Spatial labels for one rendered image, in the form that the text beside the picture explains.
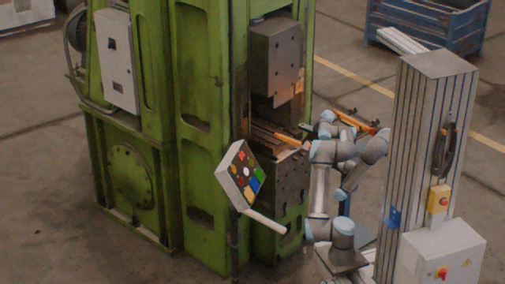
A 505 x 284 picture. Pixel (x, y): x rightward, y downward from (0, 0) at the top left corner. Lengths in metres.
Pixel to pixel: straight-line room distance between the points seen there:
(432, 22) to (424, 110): 4.81
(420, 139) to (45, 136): 4.35
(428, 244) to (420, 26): 4.86
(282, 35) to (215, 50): 0.42
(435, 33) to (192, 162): 3.98
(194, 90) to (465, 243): 1.90
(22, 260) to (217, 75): 2.14
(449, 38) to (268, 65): 3.94
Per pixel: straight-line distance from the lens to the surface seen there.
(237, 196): 3.79
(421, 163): 3.10
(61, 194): 5.80
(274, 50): 3.99
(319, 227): 3.59
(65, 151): 6.37
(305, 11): 4.39
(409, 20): 7.92
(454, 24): 7.60
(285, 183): 4.46
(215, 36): 3.84
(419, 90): 2.97
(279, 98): 4.18
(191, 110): 4.31
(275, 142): 4.36
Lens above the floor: 3.25
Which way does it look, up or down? 31 degrees down
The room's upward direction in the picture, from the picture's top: straight up
